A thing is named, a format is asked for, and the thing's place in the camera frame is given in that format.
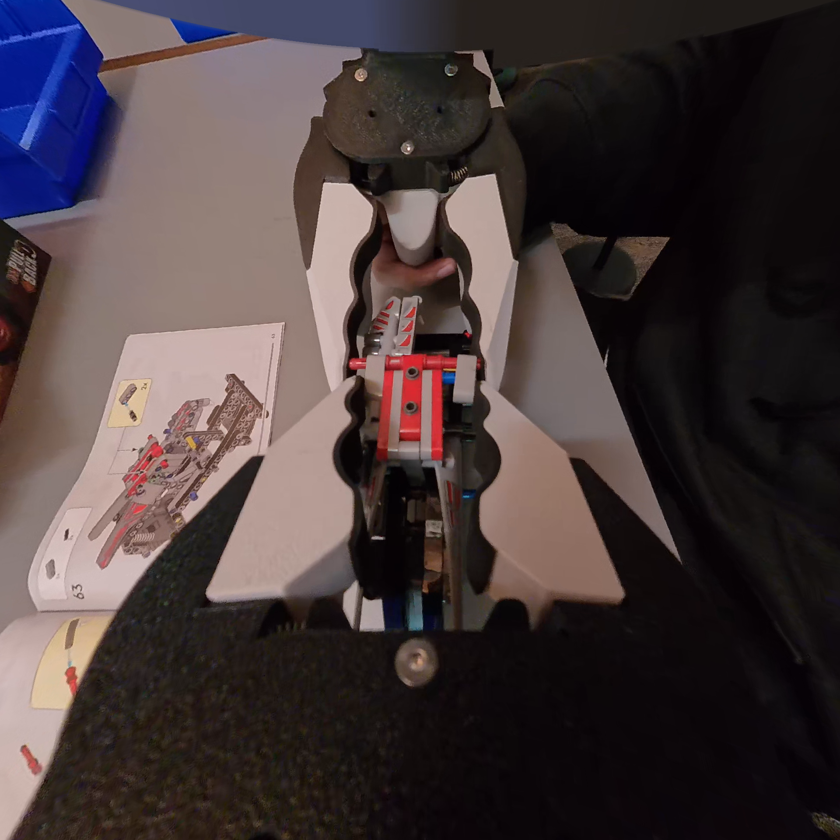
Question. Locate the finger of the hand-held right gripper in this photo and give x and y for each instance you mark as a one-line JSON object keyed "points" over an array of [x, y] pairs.
{"points": [[492, 249], [331, 262]]}

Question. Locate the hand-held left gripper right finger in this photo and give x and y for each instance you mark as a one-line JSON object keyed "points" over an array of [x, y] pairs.
{"points": [[551, 525]]}

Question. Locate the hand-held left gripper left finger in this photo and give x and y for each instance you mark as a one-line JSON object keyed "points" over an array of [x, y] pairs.
{"points": [[282, 525]]}

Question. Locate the red grey brick truck model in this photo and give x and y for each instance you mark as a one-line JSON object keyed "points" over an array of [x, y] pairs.
{"points": [[407, 407]]}

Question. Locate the person's right forearm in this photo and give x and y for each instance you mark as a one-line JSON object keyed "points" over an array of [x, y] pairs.
{"points": [[623, 144]]}

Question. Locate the grey desk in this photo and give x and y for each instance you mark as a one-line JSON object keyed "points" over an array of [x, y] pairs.
{"points": [[210, 197]]}

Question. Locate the person's right hand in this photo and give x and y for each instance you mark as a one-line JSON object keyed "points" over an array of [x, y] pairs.
{"points": [[407, 275]]}

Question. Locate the open building instruction booklet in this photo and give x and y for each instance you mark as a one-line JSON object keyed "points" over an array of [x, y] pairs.
{"points": [[184, 367]]}

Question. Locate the blue plastic storage bin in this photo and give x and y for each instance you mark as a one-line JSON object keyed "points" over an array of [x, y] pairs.
{"points": [[46, 111], [200, 29]]}

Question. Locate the black toy set box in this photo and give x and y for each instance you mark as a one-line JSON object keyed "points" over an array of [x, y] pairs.
{"points": [[19, 315]]}

